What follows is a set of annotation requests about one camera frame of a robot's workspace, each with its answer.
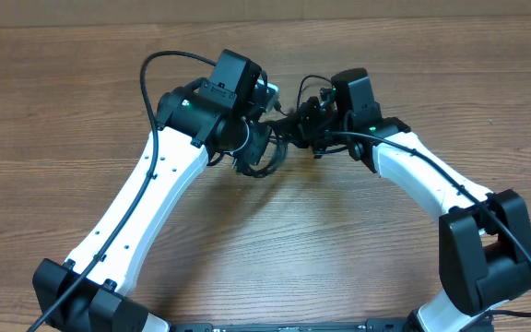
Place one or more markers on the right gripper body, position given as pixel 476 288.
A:
pixel 310 127

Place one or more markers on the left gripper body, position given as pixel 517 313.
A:
pixel 254 144

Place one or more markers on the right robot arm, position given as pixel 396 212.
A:
pixel 484 237

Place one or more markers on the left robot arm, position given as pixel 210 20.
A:
pixel 192 128

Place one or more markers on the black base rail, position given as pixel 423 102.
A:
pixel 284 326

